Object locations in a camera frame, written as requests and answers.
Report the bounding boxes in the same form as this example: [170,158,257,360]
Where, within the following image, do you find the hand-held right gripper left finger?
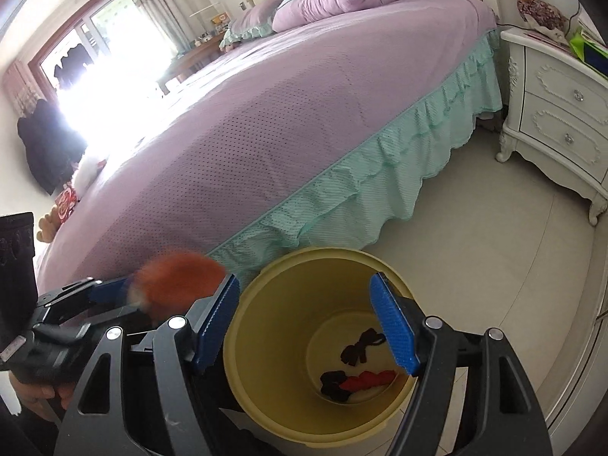
[54,273,267,456]

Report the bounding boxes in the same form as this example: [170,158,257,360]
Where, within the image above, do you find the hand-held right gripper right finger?
[369,273,554,456]

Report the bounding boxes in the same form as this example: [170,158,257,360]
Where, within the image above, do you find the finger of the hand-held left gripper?
[81,309,157,333]
[38,275,138,321]

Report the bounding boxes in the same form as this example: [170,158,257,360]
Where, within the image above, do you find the orange fluffy toy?
[126,247,229,317]

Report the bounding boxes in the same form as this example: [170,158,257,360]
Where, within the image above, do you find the yellow plastic bucket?
[223,247,421,448]

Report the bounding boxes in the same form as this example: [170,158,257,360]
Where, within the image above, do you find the person's left hand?
[9,374,76,423]

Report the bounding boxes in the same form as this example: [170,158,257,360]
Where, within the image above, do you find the black cloth item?
[339,329,388,367]

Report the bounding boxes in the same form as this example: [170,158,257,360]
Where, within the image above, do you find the red crumpled scrap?
[342,370,397,393]

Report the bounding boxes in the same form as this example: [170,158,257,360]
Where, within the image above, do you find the black crumpled scrap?
[320,369,355,402]

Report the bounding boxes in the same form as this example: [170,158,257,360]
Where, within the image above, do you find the brown teddy bear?
[37,185,79,243]

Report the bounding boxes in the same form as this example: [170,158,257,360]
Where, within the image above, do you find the white plush toy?
[71,154,108,200]

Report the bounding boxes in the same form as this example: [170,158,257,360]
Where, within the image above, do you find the dark hanging clothes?
[16,99,89,195]

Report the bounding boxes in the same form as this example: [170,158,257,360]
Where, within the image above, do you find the pink bed cover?
[35,0,504,293]

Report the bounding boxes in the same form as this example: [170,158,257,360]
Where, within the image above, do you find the pink curtain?
[2,62,48,124]

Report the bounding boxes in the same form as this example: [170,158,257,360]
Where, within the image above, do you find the window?
[28,0,191,119]

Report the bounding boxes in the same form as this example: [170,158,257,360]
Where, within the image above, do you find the wooden desk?
[159,40,229,96]

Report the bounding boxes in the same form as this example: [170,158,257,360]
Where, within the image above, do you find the white carved nightstand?
[495,26,608,226]

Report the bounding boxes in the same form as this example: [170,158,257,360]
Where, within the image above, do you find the purple pillow with green ruffle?
[219,0,286,51]

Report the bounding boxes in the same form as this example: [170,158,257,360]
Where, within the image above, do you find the brown stuffed toy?
[510,0,571,41]

